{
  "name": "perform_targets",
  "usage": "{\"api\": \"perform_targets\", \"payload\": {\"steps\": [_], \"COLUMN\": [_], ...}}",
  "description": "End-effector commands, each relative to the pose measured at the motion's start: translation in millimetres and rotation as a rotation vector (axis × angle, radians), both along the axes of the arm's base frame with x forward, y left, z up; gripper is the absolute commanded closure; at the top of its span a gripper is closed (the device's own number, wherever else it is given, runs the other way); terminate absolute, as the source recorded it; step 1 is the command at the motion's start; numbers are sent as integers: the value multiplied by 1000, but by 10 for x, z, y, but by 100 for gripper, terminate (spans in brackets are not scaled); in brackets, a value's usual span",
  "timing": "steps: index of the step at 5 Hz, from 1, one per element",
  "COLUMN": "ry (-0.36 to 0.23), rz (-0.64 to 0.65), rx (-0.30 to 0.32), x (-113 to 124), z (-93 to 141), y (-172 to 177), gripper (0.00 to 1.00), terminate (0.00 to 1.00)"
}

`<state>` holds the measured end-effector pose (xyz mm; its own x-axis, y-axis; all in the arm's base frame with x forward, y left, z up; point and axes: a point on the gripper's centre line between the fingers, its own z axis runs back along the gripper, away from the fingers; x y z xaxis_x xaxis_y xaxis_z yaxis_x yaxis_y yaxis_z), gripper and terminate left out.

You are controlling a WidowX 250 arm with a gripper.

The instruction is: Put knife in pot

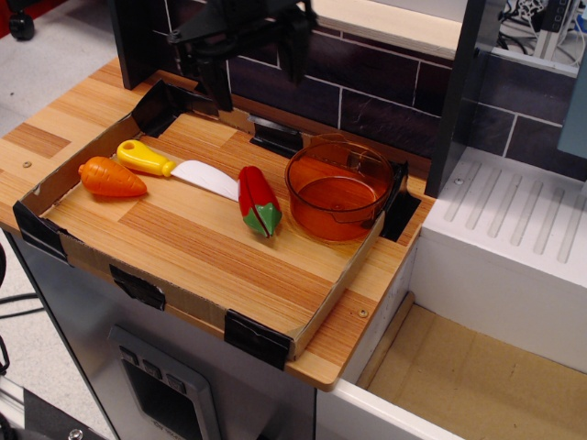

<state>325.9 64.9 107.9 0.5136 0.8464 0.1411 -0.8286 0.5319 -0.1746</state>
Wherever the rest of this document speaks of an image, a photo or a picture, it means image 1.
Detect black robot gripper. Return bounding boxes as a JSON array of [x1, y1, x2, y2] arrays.
[[168, 1, 317, 112]]

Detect yellow handled white toy knife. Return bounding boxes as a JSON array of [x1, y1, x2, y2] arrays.
[[116, 139, 238, 202]]

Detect transparent orange plastic pot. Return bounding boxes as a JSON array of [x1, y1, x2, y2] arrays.
[[284, 135, 395, 241]]

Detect red green toy pepper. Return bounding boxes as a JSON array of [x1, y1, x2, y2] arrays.
[[238, 166, 282, 237]]

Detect orange plastic toy carrot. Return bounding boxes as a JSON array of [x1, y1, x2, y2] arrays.
[[78, 156, 148, 197]]

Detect black office chair wheel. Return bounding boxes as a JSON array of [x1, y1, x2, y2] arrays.
[[6, 0, 36, 41]]

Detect grey toy oven front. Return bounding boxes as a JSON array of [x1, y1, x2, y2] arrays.
[[8, 235, 316, 439]]

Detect white toy sink unit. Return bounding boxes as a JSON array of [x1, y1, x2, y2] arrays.
[[316, 149, 586, 439]]

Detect dark grey right post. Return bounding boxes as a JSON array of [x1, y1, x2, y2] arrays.
[[426, 1, 504, 198]]

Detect white cables in background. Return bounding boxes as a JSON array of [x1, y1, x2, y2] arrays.
[[497, 0, 587, 70]]

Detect black cables on floor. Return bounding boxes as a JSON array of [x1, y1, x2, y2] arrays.
[[0, 242, 46, 440]]

